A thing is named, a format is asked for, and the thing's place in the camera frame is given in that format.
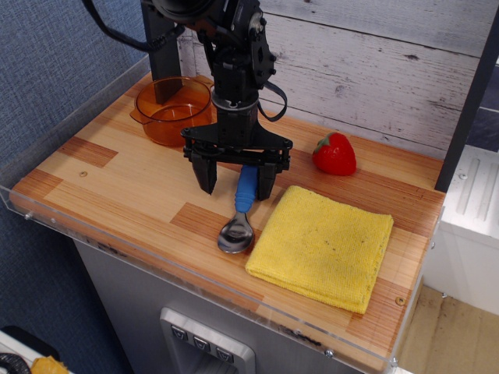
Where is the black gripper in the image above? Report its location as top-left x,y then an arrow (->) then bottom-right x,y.
181,97 -> 292,201

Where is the blue-handled metal spoon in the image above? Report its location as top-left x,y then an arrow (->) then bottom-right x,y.
218,165 -> 258,254

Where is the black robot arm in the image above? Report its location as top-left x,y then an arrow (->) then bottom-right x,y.
152,1 -> 292,200

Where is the clear acrylic counter guard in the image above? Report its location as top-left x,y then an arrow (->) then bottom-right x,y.
1,60 -> 444,373

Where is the orange transparent plastic pot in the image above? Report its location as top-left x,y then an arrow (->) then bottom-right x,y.
130,76 -> 216,146

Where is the red toy strawberry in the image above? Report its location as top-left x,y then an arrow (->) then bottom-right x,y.
312,132 -> 357,176

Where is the yellow folded microfiber cloth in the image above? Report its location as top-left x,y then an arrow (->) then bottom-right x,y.
246,185 -> 394,314

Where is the grey toy cabinet front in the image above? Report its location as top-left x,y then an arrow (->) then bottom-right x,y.
72,238 -> 363,374

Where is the silver dispenser button panel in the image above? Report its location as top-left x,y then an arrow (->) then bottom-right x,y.
160,307 -> 257,373

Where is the white toy sink unit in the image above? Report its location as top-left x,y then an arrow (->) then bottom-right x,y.
423,146 -> 498,315

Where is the yellow and black object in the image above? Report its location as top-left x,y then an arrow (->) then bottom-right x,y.
1,353 -> 70,374

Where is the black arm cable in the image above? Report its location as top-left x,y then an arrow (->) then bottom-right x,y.
257,79 -> 288,123

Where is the dark grey left post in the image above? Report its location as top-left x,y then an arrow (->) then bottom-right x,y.
141,1 -> 181,104

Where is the dark grey post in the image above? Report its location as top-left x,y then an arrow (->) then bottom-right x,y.
434,9 -> 498,192
141,1 -> 181,104

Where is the dark grey right post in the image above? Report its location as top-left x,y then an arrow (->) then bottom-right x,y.
434,9 -> 498,192

